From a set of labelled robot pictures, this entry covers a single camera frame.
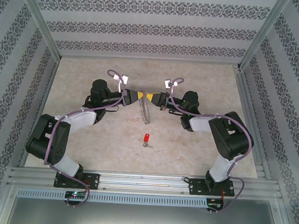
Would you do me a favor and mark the silver oval keyring holder plate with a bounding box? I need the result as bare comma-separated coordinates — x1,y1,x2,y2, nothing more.
137,91,153,125

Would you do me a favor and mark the left controller board green light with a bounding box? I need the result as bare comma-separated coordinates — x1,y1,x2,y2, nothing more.
64,190,87,200

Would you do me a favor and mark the right controller board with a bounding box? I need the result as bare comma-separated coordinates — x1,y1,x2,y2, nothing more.
208,198,225,210

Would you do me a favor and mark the grey sheet metal panel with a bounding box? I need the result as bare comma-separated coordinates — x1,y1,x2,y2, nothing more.
5,194,293,224

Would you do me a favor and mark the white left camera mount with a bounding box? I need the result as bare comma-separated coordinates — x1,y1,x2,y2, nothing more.
111,74,123,94

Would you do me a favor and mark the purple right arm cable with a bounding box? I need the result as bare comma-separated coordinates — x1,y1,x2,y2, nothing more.
161,77,258,215

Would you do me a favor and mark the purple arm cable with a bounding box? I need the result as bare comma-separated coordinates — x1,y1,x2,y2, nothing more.
41,65,129,209
161,77,258,215

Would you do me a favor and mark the left aluminium side rail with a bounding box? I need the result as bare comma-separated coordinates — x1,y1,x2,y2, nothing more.
18,55,61,169

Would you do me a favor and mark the aluminium side rail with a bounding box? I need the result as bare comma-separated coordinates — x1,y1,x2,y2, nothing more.
226,65,280,181
18,55,61,169

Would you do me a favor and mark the right aluminium side rail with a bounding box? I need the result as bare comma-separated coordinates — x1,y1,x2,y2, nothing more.
226,65,280,181

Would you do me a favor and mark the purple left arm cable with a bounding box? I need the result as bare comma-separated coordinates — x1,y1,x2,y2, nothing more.
41,65,129,209

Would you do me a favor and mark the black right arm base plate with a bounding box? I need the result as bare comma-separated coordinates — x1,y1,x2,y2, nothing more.
186,177,236,199

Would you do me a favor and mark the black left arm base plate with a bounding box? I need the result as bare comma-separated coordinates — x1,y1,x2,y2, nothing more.
53,171,100,191

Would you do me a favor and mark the left aluminium frame post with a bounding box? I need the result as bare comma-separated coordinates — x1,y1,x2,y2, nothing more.
10,0,65,60

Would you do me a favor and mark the aluminium frame post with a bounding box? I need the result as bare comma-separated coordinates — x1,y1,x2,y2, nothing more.
238,0,290,72
10,0,65,60

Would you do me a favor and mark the right aluminium frame post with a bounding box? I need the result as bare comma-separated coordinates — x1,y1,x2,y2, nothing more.
238,0,290,72

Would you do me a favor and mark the grey slotted cable duct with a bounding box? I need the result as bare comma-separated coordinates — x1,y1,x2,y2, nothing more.
16,186,208,209

